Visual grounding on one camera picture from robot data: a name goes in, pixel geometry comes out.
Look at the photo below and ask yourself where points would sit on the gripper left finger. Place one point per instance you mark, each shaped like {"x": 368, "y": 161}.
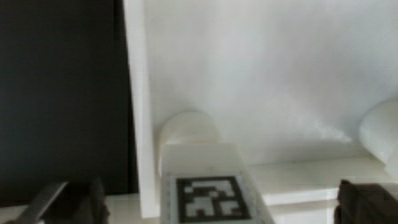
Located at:
{"x": 68, "y": 204}

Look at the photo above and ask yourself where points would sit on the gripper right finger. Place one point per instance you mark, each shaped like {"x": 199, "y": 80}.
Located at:
{"x": 366, "y": 203}

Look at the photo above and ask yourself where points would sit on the white square table top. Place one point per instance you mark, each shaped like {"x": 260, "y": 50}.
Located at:
{"x": 281, "y": 64}

